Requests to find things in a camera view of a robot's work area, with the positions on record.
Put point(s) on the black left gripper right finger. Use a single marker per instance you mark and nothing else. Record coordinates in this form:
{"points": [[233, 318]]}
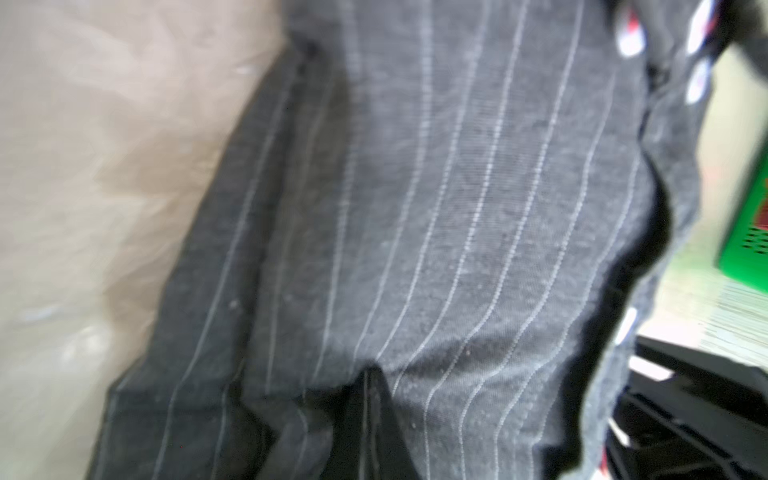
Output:
{"points": [[386, 453]]}

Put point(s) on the dark grey striped shirt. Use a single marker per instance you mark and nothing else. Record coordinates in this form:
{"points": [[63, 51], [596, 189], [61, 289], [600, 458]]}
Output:
{"points": [[476, 197]]}

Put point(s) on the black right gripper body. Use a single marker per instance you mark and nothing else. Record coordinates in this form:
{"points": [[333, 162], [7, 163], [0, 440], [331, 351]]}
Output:
{"points": [[708, 420]]}

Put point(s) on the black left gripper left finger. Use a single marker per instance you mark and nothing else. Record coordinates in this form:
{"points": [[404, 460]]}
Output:
{"points": [[348, 455]]}

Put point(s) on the green plastic basket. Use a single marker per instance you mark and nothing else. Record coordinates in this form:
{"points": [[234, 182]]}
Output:
{"points": [[744, 256]]}

